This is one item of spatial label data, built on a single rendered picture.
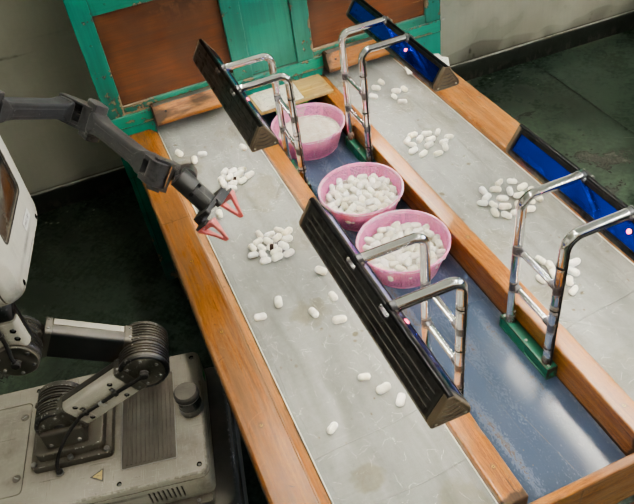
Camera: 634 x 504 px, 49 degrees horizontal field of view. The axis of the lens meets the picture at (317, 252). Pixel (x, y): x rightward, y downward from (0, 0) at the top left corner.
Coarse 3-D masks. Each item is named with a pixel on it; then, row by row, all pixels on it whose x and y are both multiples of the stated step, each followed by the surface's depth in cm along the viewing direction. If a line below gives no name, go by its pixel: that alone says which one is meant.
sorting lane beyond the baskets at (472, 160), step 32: (384, 64) 278; (352, 96) 263; (384, 96) 260; (416, 96) 258; (384, 128) 244; (416, 128) 242; (448, 128) 240; (416, 160) 228; (448, 160) 226; (480, 160) 224; (512, 160) 222; (448, 192) 214; (480, 224) 202; (512, 224) 200; (544, 224) 199; (576, 224) 197; (544, 256) 189; (576, 256) 188; (608, 256) 186; (544, 288) 181; (608, 288) 178; (576, 320) 172; (608, 320) 171; (608, 352) 164
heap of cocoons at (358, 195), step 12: (336, 180) 225; (348, 180) 225; (360, 180) 225; (372, 180) 223; (384, 180) 222; (336, 192) 220; (348, 192) 220; (360, 192) 219; (372, 192) 219; (384, 192) 219; (396, 192) 218; (336, 204) 216; (348, 204) 218; (360, 204) 215; (372, 204) 217; (384, 204) 213
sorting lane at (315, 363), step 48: (192, 144) 251; (240, 192) 227; (288, 192) 224; (240, 240) 209; (240, 288) 194; (288, 288) 192; (336, 288) 190; (288, 336) 179; (336, 336) 177; (288, 384) 168; (336, 384) 166; (336, 432) 156; (384, 432) 155; (432, 432) 154; (336, 480) 148; (384, 480) 147; (432, 480) 145; (480, 480) 144
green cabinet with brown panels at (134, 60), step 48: (96, 0) 225; (144, 0) 231; (192, 0) 238; (240, 0) 244; (288, 0) 250; (336, 0) 259; (384, 0) 266; (432, 0) 273; (96, 48) 234; (144, 48) 242; (192, 48) 248; (240, 48) 254; (288, 48) 262; (144, 96) 252
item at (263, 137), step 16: (208, 48) 223; (208, 64) 219; (208, 80) 218; (224, 80) 207; (224, 96) 206; (240, 96) 198; (240, 112) 196; (256, 112) 197; (240, 128) 195; (256, 128) 186; (256, 144) 188; (272, 144) 190
